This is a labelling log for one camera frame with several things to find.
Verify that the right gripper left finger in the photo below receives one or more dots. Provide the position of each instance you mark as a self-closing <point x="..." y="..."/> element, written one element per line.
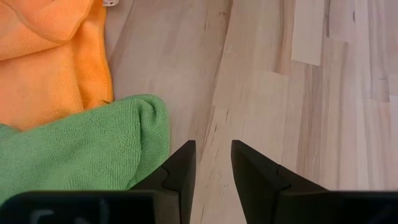
<point x="183" y="174"/>

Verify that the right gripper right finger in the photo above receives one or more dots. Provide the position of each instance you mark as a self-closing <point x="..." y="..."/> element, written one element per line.
<point x="255" y="180"/>

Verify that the orange microfiber towel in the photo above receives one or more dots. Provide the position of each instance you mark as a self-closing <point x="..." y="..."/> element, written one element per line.
<point x="46" y="62"/>

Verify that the green microfiber towel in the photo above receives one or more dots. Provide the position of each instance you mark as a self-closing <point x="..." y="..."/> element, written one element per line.
<point x="77" y="149"/>

